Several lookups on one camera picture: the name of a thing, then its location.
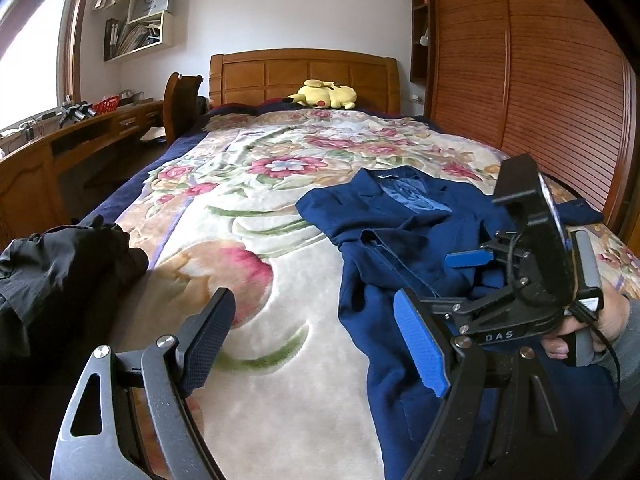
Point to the wooden bed headboard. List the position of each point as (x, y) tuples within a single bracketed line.
[(280, 75)]

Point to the person's right forearm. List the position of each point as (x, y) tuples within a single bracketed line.
[(629, 355)]

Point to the white paper bag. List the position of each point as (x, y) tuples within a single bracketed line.
[(149, 1)]

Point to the narrow wooden shelf unit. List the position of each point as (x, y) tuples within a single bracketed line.
[(420, 15)]

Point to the wooden slatted wardrobe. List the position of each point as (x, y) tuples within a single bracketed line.
[(530, 70)]

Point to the navy blue jacket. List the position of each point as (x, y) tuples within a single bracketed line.
[(400, 230)]

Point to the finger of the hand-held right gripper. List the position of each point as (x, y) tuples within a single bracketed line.
[(500, 322), (467, 259)]

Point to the person's right hand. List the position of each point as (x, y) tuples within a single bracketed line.
[(612, 317)]

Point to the wooden desk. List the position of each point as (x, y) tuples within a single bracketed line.
[(30, 180)]

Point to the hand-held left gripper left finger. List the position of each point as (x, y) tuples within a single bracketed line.
[(202, 345)]

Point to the black garment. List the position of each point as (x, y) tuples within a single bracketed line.
[(60, 280)]

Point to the red basket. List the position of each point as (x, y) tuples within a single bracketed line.
[(106, 105)]

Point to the floral blanket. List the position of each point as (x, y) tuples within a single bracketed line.
[(280, 240)]

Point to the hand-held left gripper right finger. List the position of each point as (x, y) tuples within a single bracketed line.
[(420, 345)]

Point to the wooden chair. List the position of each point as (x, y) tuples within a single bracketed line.
[(177, 105)]

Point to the window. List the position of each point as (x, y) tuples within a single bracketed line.
[(35, 55)]

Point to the yellow plush toy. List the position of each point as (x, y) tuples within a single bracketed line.
[(325, 94)]

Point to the white wall shelf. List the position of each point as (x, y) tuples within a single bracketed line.
[(167, 30)]

